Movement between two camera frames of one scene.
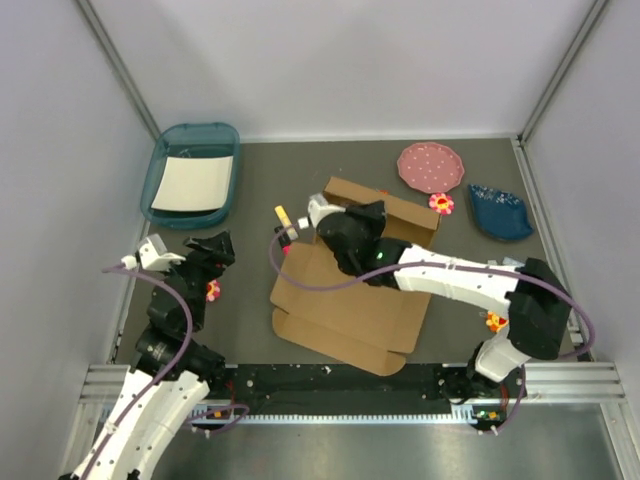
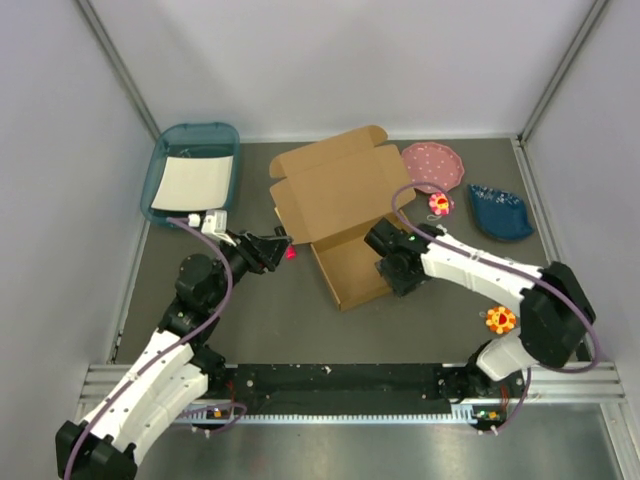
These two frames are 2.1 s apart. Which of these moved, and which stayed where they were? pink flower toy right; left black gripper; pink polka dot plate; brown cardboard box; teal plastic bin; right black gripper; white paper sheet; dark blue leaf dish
Moved: brown cardboard box; left black gripper; right black gripper
Stayed: dark blue leaf dish; pink polka dot plate; teal plastic bin; white paper sheet; pink flower toy right
